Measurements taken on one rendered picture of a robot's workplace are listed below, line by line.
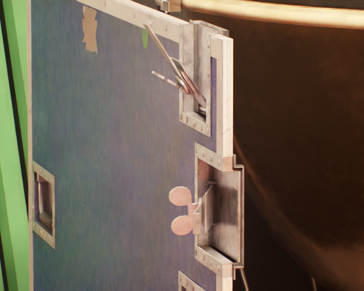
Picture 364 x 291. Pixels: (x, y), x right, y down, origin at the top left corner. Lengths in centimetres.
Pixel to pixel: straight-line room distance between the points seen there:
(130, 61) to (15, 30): 210
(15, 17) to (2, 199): 43
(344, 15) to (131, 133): 31
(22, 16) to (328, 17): 227
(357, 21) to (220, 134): 30
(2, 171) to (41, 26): 136
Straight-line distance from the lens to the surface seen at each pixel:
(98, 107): 313
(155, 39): 264
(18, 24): 504
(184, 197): 262
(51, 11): 339
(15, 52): 504
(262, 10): 288
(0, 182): 480
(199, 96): 266
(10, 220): 479
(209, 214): 263
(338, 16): 282
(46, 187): 354
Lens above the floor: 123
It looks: 9 degrees down
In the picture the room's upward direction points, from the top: straight up
